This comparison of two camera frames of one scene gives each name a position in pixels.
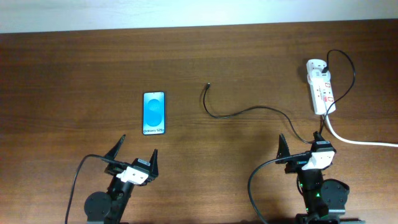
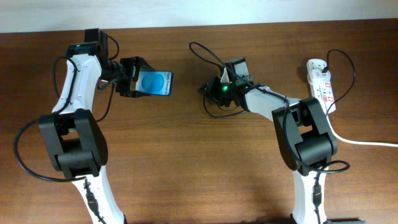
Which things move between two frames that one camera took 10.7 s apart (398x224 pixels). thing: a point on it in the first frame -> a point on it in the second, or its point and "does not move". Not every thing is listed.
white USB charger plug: [314, 74] does not move
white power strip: [321, 89] does not move
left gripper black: [152, 169] -> [134, 64]
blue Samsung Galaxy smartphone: [153, 112] -> [155, 82]
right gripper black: [283, 149] -> [211, 91]
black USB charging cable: [300, 137] does not move
